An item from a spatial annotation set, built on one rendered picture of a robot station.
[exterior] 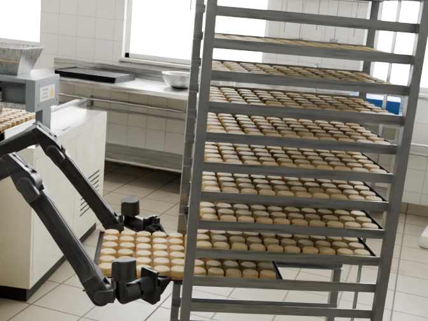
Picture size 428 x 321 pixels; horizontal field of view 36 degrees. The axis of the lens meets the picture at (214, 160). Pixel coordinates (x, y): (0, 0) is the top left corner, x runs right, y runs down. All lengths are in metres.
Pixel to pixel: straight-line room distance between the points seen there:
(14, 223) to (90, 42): 3.35
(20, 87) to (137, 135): 3.12
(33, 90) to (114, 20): 3.21
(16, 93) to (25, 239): 0.74
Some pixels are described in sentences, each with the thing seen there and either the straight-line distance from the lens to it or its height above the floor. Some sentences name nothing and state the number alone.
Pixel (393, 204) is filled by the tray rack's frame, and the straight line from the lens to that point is 2.07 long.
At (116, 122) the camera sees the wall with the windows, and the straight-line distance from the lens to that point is 6.52.
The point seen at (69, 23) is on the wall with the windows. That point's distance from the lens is 6.68.
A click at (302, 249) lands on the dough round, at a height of 0.86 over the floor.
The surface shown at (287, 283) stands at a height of 0.78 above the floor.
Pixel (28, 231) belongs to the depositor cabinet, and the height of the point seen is 0.40.
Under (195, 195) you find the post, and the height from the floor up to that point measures 1.06.
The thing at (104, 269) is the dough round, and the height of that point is 0.79.
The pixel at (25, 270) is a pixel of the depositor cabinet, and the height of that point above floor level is 0.19.
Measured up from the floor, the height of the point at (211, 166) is 1.14.
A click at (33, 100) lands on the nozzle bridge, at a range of 3.33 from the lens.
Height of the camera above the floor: 1.60
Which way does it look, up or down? 13 degrees down
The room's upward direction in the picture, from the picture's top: 5 degrees clockwise
